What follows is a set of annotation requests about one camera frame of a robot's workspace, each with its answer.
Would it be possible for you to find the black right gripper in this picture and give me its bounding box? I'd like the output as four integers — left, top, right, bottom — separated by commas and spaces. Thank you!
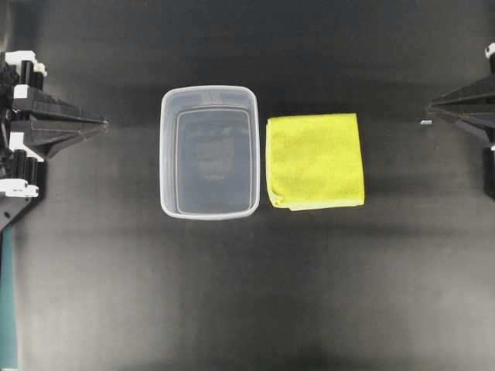
425, 43, 494, 199

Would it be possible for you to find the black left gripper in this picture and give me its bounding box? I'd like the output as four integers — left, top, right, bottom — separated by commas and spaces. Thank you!
1, 50, 107, 198

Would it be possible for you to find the clear plastic container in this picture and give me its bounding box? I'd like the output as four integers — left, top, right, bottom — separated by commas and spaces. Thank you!
159, 85, 261, 221

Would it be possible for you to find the yellow folded towel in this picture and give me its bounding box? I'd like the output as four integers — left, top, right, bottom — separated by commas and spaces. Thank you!
265, 113, 365, 211

